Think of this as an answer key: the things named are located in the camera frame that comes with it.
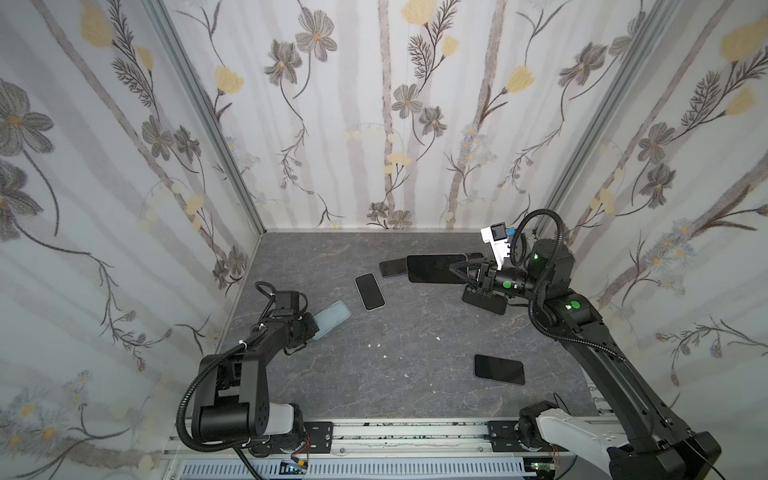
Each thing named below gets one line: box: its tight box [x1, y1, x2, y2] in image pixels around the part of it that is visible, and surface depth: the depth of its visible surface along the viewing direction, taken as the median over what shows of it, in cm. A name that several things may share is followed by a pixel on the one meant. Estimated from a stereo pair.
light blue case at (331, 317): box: [312, 300, 352, 340], surface depth 98 cm
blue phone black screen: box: [354, 272, 387, 312], surface depth 104 cm
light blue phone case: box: [354, 272, 387, 312], surface depth 104 cm
